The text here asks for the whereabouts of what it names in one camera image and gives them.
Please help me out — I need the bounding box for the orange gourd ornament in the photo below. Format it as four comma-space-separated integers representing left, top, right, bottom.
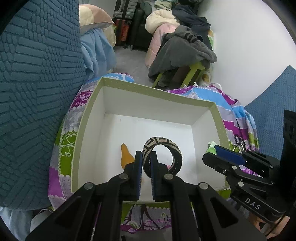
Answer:
120, 143, 134, 169

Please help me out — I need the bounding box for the patterned woven bangle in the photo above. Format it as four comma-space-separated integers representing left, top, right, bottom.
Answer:
142, 137, 183, 177

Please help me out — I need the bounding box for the person's right hand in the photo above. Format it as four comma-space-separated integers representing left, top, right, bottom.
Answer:
248, 212, 290, 239

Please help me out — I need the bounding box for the colourful striped floral cloth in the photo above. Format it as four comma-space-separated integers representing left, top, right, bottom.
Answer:
48, 73, 259, 233

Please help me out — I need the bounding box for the blue quilted cushion right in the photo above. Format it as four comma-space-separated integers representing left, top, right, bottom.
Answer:
244, 65, 295, 159

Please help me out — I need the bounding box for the blue quilted cushion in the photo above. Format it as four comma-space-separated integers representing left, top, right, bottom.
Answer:
244, 65, 295, 159
1, 1, 85, 210

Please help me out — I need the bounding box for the green stool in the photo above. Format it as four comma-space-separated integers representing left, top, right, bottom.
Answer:
152, 62, 205, 88

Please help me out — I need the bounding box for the green white cardboard box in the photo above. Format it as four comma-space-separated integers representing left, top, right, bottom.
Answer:
71, 78, 229, 192

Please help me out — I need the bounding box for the dark grey blanket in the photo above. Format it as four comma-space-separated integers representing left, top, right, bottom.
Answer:
148, 25, 217, 80

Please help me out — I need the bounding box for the pile of clothes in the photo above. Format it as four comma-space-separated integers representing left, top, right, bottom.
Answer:
139, 0, 212, 45

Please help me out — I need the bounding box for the cream fleece blanket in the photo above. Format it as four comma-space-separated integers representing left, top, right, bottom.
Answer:
145, 9, 180, 34

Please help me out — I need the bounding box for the blue quilted cushion left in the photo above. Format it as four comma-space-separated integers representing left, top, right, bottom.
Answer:
1, 1, 85, 210

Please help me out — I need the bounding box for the light blue bedsheet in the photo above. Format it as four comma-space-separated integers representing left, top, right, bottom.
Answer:
80, 28, 116, 81

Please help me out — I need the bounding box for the grey suitcase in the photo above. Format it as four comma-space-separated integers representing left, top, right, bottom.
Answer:
113, 0, 138, 20

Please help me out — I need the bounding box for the pink cream pillow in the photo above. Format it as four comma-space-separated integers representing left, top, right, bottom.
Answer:
79, 4, 114, 35

